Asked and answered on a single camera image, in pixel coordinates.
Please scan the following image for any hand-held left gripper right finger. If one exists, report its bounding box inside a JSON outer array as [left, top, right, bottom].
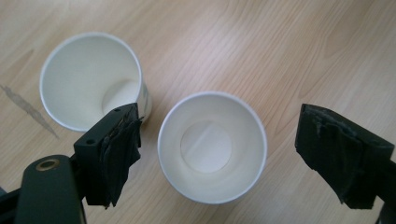
[[294, 103, 396, 210]]

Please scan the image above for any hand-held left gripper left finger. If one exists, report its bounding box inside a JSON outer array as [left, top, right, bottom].
[[73, 102, 144, 209]]

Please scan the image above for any printed white paper cup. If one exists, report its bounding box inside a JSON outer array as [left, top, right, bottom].
[[157, 91, 268, 205], [38, 32, 153, 133]]

